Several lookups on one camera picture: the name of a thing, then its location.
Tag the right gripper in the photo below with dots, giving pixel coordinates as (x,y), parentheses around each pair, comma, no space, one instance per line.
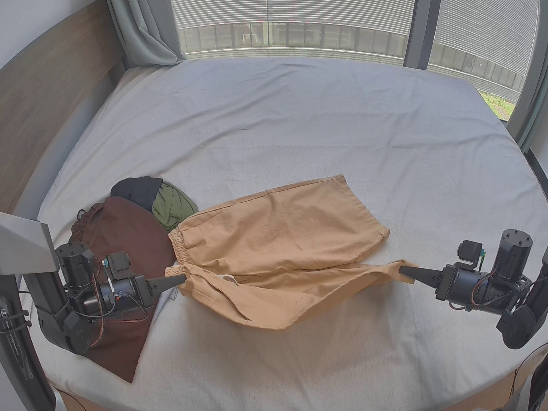
(466,289)

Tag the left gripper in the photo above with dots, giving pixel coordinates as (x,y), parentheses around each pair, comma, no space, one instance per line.
(124,293)

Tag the tan shorts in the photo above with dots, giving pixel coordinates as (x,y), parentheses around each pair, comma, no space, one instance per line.
(278,238)

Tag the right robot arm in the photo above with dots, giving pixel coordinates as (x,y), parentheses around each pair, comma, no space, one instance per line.
(516,255)

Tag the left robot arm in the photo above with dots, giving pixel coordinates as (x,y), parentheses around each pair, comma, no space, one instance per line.
(47,315)

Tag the bed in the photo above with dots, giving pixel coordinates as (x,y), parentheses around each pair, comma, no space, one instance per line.
(299,122)

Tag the white garment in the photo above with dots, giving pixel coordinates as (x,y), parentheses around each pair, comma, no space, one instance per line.
(167,301)

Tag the brown garment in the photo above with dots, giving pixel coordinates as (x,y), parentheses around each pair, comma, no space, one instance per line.
(124,233)

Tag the green garment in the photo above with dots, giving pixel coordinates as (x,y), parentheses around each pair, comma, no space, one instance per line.
(171,206)

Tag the black garment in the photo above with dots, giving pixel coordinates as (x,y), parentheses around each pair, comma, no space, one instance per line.
(132,191)

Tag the grey-green curtain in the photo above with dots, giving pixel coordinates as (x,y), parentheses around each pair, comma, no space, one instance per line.
(535,101)
(137,24)

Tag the window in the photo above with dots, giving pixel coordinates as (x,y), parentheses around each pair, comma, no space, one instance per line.
(299,11)

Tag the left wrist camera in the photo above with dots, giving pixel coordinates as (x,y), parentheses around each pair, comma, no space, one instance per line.
(117,263)

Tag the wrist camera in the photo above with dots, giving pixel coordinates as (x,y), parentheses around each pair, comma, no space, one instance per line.
(471,251)
(117,263)

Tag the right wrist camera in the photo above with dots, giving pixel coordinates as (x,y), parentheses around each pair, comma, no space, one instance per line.
(471,251)

